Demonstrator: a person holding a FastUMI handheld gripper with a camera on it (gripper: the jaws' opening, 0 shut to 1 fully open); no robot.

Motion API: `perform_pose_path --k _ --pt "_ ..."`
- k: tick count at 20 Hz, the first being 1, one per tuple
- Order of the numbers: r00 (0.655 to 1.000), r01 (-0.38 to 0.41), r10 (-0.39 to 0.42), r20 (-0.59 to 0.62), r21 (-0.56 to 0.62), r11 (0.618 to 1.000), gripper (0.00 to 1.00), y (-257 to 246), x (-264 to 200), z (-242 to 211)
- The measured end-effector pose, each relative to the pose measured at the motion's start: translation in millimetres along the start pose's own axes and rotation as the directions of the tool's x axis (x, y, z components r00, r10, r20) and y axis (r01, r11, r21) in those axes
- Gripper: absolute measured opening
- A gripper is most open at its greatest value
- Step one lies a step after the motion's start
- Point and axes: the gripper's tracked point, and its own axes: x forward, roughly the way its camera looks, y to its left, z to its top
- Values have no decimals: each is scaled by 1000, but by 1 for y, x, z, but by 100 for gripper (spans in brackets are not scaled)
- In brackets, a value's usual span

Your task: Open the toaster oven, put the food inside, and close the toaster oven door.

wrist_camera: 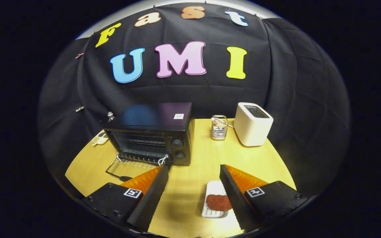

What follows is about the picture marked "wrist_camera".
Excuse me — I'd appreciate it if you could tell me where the white divided grain dish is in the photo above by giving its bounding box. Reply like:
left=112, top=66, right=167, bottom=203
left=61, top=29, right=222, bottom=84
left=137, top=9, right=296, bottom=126
left=91, top=131, right=109, bottom=146

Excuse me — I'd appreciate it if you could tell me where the wire basket holder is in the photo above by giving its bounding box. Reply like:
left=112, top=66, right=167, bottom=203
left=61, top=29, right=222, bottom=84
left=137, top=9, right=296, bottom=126
left=211, top=115, right=229, bottom=140

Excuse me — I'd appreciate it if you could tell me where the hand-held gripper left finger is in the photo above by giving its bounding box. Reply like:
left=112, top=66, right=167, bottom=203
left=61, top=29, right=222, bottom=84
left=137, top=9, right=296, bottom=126
left=81, top=165, right=170, bottom=233

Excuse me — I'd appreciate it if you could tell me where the white ridged plate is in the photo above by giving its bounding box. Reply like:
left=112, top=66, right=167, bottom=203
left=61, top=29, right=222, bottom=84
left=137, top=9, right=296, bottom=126
left=201, top=180, right=233, bottom=219

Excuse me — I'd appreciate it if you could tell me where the white pop-up toaster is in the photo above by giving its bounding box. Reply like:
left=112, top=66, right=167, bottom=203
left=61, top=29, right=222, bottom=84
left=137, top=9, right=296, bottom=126
left=233, top=102, right=274, bottom=147

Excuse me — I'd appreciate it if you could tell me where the black toaster oven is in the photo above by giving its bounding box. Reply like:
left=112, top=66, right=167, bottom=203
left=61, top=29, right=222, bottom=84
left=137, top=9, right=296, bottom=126
left=104, top=102, right=196, bottom=183

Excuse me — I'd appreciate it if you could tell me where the black backdrop cloth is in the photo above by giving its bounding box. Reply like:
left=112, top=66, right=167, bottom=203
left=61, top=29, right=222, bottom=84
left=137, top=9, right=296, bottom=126
left=38, top=2, right=351, bottom=195

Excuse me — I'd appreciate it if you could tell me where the red meat piece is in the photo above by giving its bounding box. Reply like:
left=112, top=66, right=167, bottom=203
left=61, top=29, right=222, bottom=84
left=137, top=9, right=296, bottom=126
left=206, top=194, right=233, bottom=212

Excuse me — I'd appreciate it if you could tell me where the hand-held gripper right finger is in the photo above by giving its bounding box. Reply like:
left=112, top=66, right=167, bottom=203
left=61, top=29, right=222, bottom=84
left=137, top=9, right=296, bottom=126
left=219, top=164, right=308, bottom=233

